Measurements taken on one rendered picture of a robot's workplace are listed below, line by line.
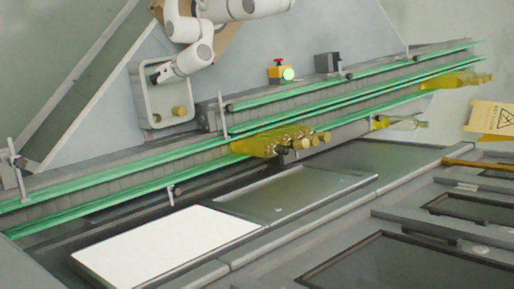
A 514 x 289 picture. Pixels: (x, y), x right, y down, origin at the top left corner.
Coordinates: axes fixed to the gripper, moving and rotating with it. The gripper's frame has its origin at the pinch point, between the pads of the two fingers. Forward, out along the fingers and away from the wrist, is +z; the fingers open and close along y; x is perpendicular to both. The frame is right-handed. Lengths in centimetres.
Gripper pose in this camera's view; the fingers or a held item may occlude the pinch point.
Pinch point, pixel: (161, 78)
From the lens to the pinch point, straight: 169.4
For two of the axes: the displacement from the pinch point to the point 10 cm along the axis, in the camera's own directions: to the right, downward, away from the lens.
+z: -5.8, 1.6, 8.0
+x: -2.8, -9.6, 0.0
